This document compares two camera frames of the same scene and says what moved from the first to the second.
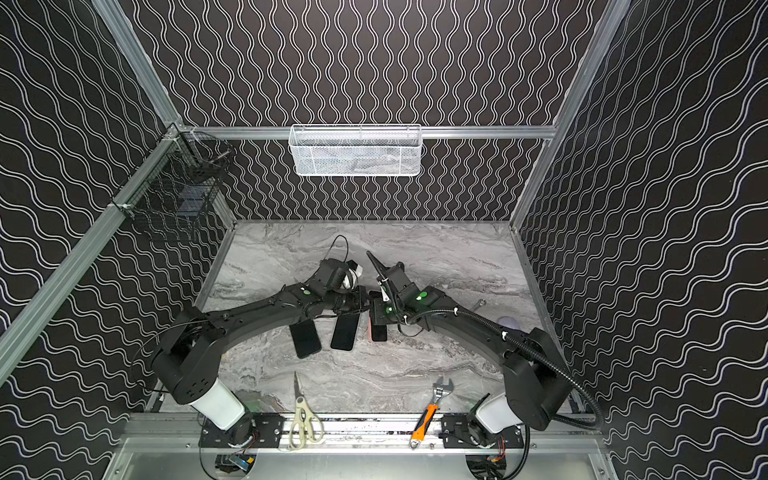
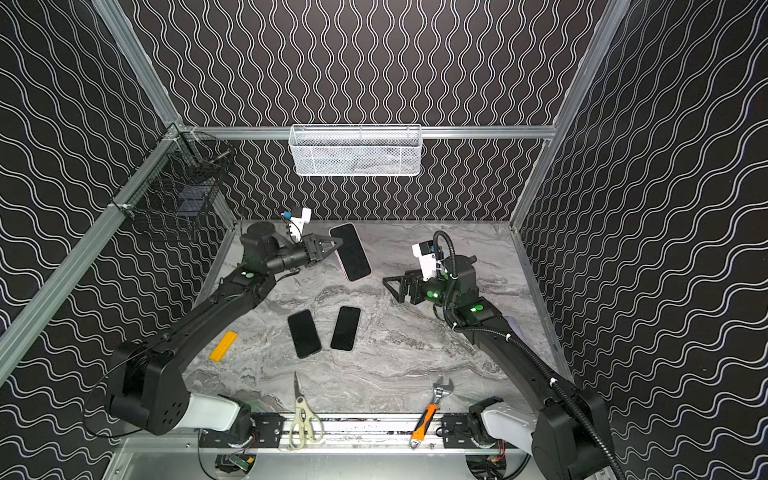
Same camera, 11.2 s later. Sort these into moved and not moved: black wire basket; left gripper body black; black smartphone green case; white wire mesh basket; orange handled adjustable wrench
Moved: left gripper body black
Not moved: white wire mesh basket; black wire basket; black smartphone green case; orange handled adjustable wrench
